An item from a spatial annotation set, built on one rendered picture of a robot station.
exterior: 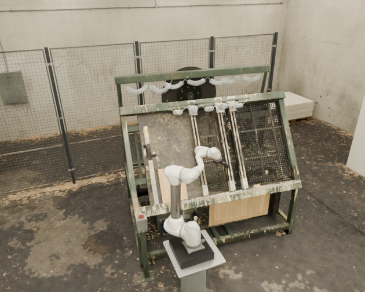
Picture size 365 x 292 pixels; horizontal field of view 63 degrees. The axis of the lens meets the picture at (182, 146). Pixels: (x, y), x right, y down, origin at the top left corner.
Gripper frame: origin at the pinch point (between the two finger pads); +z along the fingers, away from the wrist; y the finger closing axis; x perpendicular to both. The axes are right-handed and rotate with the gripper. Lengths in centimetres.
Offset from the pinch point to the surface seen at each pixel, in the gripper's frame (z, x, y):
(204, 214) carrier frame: 75, 47, 25
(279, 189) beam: 75, -21, -54
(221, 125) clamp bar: 4, -54, 27
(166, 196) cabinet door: 5, 55, 51
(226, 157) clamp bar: 21.9, -20.6, 9.3
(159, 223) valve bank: 16, 87, 49
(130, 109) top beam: -61, -12, 111
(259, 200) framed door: 103, -6, -29
